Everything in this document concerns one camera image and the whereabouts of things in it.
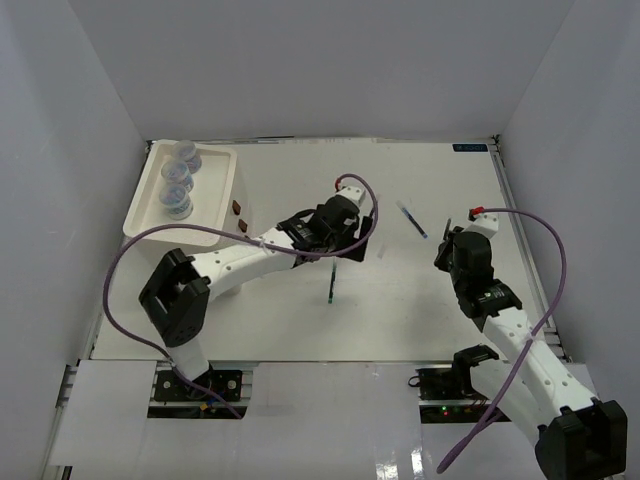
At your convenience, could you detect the blue pen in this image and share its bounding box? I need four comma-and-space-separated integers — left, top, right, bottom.
396, 200, 428, 239

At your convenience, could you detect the dark green pen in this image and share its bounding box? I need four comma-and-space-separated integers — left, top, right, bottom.
327, 257, 337, 305

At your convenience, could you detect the clear jar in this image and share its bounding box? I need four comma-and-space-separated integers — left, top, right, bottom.
158, 184, 193, 220
172, 140, 202, 174
161, 159, 194, 192

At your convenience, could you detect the black pen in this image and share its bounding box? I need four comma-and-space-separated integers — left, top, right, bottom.
442, 217, 452, 241

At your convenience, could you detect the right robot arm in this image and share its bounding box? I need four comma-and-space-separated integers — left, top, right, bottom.
434, 227, 628, 479

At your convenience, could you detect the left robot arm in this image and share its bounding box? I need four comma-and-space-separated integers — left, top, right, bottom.
139, 186, 373, 399

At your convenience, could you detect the blue table label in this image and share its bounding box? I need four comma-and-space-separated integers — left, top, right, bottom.
452, 143, 488, 153

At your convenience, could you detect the white three-drawer storage box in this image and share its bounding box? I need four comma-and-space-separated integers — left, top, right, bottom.
122, 140, 251, 295

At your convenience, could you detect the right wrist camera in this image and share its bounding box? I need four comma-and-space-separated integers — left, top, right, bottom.
465, 207, 499, 239

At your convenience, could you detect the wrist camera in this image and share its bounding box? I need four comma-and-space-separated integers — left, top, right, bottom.
336, 185, 367, 208
465, 207, 499, 239

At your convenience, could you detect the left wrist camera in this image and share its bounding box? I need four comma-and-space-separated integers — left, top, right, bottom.
336, 185, 367, 208

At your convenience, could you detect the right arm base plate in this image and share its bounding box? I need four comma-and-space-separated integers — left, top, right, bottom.
407, 367, 490, 425

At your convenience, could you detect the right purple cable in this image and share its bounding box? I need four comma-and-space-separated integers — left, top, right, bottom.
435, 207, 566, 475

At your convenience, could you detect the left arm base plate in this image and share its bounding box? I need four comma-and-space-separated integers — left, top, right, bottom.
147, 369, 251, 420

